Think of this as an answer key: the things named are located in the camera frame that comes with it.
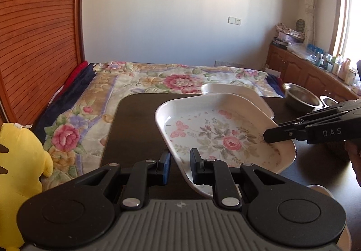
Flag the wall socket row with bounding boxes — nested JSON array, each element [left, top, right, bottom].
[[214, 60, 244, 67]]

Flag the large steel bowl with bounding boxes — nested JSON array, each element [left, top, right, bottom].
[[282, 83, 323, 113]]

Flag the patterned storage box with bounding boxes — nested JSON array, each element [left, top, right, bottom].
[[275, 23, 306, 44]]

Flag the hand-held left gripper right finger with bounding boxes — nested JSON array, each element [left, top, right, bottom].
[[190, 148, 285, 210]]

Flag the window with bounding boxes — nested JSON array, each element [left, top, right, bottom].
[[330, 0, 361, 56]]

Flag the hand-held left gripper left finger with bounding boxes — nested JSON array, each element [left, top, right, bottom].
[[75, 149, 172, 210]]

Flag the white plate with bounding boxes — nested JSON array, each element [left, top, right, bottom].
[[307, 185, 353, 251]]

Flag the red blanket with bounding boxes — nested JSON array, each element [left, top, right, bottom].
[[63, 60, 88, 90]]

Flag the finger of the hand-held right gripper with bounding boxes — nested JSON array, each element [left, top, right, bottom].
[[264, 107, 361, 143], [295, 99, 361, 122]]

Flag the dark books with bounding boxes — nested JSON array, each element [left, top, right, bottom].
[[272, 38, 289, 49]]

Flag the yellow plush toy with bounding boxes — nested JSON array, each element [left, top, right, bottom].
[[0, 122, 54, 251]]

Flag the plain white tray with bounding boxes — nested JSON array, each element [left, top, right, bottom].
[[200, 83, 275, 120]]

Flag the row of toiletry bottles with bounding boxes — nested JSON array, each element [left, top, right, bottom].
[[307, 45, 359, 85]]

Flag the clear plastic bag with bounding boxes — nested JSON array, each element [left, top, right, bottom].
[[288, 43, 314, 59]]

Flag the floral blanket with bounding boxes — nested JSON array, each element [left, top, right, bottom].
[[39, 60, 285, 192]]

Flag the small steel bowl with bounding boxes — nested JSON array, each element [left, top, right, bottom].
[[320, 96, 340, 109]]

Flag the wooden cabinet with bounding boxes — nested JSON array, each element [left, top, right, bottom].
[[266, 43, 361, 99]]

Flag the floral white tray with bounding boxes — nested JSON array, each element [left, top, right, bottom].
[[155, 93, 296, 199]]

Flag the white paper bag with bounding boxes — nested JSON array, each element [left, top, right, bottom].
[[265, 67, 282, 78]]

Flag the person's right hand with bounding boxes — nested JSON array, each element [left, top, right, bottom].
[[345, 139, 361, 187]]

